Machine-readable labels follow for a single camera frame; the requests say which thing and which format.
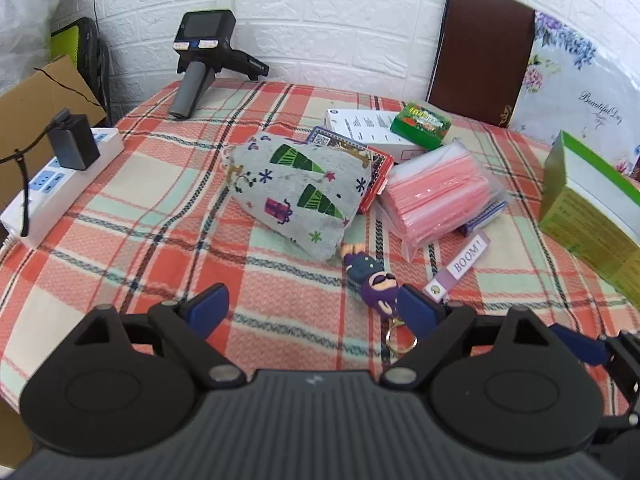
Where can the clear plastic bag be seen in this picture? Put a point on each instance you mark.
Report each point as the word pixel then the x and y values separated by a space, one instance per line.
pixel 25 20

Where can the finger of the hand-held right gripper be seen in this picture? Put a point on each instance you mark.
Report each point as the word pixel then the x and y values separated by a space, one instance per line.
pixel 577 344

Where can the white power strip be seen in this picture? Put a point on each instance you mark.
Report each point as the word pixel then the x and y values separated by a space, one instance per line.
pixel 45 185

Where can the grey tree print pouch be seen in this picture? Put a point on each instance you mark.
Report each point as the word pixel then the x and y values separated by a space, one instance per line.
pixel 300 195

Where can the green and black chair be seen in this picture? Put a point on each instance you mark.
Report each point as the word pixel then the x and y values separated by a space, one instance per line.
pixel 67 42

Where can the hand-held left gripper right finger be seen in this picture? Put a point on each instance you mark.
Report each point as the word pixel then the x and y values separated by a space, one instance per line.
pixel 416 310

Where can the red patterned card box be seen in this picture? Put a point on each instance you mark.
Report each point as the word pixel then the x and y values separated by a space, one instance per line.
pixel 377 175

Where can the black charger adapter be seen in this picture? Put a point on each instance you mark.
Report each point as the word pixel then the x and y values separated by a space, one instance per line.
pixel 75 145

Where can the plaid blanket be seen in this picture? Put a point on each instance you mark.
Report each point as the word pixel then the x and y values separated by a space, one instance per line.
pixel 150 240

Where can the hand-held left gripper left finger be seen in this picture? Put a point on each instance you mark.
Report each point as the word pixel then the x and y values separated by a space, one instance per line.
pixel 207 306

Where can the brown chair back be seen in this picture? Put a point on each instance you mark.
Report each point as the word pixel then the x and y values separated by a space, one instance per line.
pixel 480 50

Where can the blue patterned card box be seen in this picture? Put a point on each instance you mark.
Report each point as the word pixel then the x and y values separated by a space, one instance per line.
pixel 325 136

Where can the white printed box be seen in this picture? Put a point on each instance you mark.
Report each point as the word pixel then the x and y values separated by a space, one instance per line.
pixel 365 127

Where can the purple white key tag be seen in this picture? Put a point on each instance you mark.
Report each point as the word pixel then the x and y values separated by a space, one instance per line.
pixel 460 265

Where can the floral pillow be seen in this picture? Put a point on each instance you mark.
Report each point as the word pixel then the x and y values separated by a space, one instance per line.
pixel 575 95

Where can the large green box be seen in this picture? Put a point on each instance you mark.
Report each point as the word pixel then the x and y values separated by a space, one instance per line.
pixel 585 220

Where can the small green box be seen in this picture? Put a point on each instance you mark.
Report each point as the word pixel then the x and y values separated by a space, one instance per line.
pixel 420 122

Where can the pack of pink zip bags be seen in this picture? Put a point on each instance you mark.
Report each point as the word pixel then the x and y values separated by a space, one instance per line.
pixel 440 195

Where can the cardboard box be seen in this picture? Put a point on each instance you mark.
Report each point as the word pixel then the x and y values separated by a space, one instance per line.
pixel 30 105

